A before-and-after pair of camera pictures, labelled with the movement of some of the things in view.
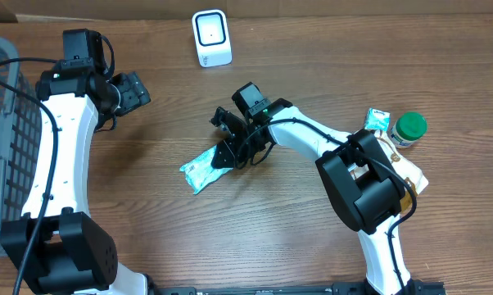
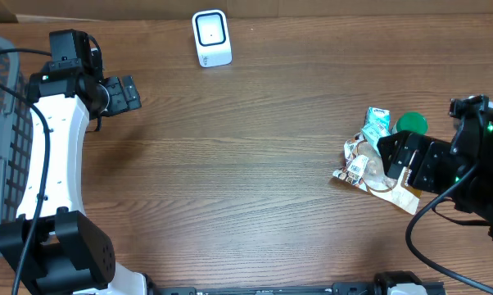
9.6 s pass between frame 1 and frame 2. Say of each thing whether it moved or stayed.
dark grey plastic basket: stayed
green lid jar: stayed
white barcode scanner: stayed
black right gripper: moved
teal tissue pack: stayed
